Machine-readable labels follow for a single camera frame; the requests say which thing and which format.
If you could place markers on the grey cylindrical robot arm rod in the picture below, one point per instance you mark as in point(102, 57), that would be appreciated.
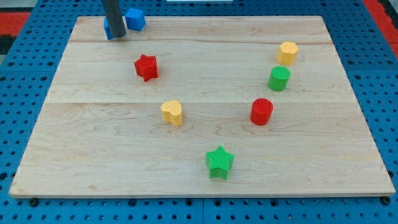
point(114, 17)

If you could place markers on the blue cube block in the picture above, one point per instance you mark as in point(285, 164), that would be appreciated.
point(135, 19)

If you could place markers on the light wooden board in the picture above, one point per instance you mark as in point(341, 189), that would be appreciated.
point(100, 132)

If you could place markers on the yellow heart block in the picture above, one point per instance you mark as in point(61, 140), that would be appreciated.
point(172, 112)

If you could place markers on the green star block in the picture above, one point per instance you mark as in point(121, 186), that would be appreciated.
point(219, 162)

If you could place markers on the red cylinder block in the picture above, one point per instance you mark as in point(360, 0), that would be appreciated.
point(261, 111)

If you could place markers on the red star block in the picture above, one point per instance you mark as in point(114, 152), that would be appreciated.
point(146, 67)

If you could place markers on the green cylinder block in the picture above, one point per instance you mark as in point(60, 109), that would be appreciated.
point(279, 78)

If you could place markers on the yellow hexagon block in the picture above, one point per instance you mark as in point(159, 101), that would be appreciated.
point(287, 53)

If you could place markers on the blue block behind rod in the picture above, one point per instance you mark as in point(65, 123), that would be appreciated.
point(107, 29)

